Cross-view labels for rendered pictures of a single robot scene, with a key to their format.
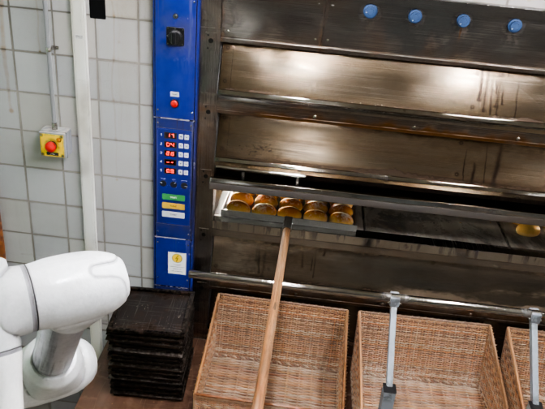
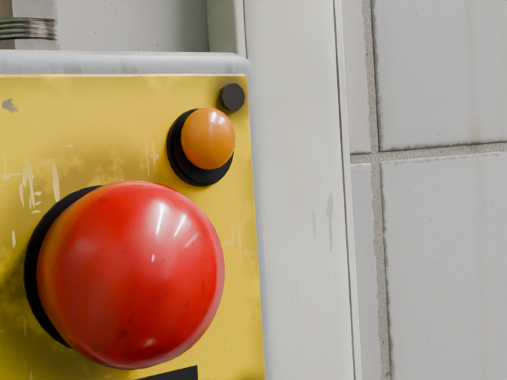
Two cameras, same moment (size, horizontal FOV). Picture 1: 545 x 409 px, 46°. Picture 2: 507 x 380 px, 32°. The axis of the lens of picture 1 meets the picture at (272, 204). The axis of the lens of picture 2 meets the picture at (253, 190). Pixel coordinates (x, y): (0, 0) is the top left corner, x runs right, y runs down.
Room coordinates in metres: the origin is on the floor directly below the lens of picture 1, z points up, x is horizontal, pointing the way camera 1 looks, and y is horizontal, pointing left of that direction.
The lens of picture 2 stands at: (2.01, 0.94, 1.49)
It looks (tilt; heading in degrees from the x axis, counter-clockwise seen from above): 3 degrees down; 321
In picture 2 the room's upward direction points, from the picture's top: 4 degrees counter-clockwise
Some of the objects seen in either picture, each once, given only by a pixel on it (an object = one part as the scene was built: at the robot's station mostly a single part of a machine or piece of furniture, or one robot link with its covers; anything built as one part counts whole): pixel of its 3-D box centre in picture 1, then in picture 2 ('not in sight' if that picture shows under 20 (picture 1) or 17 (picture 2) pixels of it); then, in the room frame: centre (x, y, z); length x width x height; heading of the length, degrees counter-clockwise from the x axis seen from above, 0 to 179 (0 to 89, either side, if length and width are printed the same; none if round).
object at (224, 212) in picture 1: (291, 200); not in sight; (2.44, -0.08, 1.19); 0.55 x 0.36 x 0.03; 87
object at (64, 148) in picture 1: (55, 142); (39, 258); (2.22, 0.83, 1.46); 0.10 x 0.07 x 0.10; 88
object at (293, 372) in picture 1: (274, 363); not in sight; (1.96, -0.07, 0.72); 0.56 x 0.49 x 0.28; 86
